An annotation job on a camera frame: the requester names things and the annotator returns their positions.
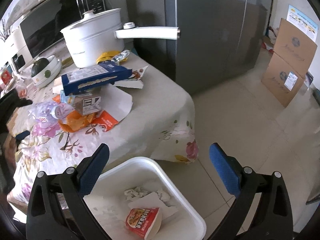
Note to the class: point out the orange plastic wrapper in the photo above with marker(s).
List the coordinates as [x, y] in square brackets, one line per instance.
[74, 121]

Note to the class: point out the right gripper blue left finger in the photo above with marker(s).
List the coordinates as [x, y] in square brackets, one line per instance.
[57, 209]

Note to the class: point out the white snack packet with picture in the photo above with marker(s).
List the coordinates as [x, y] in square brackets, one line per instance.
[134, 81]

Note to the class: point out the blue cardboard food box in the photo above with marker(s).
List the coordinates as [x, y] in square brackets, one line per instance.
[95, 76]

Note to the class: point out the small brown carton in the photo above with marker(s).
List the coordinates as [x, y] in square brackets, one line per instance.
[86, 105]

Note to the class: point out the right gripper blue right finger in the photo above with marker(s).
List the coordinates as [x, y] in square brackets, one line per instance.
[273, 216]

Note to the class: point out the white tissue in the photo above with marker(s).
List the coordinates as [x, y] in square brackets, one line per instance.
[140, 192]

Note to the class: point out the black microwave oven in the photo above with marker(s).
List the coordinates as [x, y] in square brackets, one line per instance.
[42, 26]

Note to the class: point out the upper cardboard box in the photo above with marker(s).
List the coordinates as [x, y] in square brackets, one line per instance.
[294, 47]

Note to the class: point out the white appliance beside microwave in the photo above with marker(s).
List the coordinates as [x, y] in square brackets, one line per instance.
[17, 54]

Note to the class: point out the blue white poster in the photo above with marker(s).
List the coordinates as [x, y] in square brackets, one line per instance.
[302, 22]

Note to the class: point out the white electric cooking pot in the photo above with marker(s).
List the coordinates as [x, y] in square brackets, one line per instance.
[97, 33]

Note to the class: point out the lower cardboard box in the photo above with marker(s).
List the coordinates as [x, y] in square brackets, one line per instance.
[282, 80]

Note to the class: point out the white bowl with green knob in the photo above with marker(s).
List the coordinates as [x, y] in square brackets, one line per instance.
[45, 70]

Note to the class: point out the white torn paper sheet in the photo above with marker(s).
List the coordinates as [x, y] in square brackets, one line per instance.
[116, 102]

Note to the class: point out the white plastic trash bin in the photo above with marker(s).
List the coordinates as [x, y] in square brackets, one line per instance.
[110, 208]

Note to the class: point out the grey refrigerator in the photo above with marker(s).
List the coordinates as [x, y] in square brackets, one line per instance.
[219, 39]

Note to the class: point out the crushed clear plastic bottle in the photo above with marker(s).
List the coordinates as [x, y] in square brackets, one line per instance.
[49, 111]

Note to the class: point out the yellow snack wrapper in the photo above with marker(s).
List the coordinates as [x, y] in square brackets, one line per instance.
[105, 56]

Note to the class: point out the floral tablecloth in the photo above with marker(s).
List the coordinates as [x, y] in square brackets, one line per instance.
[160, 126]

